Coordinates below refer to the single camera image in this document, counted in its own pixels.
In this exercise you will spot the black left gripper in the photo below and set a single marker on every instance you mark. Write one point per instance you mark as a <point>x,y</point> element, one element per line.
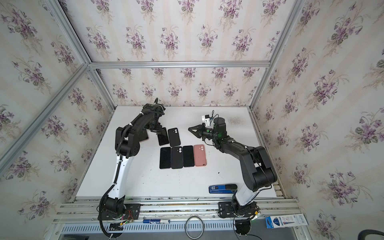
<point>158,129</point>

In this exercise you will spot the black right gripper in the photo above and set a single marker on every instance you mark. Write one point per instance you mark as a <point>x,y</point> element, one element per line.
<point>202,130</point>

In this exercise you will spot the black phone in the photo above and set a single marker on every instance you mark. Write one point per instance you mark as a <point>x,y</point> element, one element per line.
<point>163,138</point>

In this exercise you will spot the black phone case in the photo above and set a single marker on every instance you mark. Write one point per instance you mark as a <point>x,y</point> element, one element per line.
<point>174,137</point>
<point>177,158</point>

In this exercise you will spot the black smartphone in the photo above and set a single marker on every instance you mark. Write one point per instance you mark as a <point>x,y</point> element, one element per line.
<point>165,158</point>

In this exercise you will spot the purple smartphone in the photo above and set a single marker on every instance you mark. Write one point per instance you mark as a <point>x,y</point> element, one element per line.
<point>188,156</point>

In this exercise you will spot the pink-cased phone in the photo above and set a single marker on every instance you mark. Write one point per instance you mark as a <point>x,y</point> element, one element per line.
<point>200,155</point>
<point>143,136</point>

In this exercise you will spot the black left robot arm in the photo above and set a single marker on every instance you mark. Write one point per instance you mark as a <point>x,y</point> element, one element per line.
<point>127,146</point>

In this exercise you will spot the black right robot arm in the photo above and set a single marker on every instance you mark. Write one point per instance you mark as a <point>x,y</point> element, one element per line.
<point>257,168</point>

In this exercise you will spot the blue black box cutter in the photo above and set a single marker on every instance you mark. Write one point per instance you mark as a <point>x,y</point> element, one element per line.
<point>223,189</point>

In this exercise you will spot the blue marker pen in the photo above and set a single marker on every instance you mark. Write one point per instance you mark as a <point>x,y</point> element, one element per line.
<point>156,221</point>

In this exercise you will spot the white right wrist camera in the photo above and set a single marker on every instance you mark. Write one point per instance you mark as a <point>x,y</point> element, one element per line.
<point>207,120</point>

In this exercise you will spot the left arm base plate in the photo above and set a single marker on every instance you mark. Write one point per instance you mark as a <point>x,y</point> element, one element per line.
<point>132,211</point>

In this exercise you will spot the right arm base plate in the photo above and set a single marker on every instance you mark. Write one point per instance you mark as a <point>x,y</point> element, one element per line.
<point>228,209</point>

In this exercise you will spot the small circuit board with wires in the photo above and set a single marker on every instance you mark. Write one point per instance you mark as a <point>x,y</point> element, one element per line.
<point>118,225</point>

